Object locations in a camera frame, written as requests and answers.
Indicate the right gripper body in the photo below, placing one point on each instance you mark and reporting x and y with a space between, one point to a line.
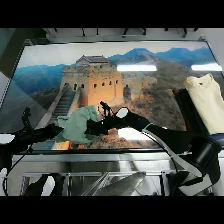
101 126

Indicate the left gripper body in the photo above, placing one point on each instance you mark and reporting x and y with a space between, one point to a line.
51 130

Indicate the pale green garment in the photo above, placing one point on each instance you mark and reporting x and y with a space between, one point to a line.
78 126

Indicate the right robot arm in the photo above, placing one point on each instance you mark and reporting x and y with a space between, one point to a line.
173 138

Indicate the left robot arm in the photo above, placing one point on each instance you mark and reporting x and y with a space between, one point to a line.
16 141

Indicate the black garment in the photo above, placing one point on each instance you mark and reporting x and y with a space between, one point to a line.
185 108

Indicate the cream T-shirt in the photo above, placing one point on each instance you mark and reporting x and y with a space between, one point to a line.
208 101

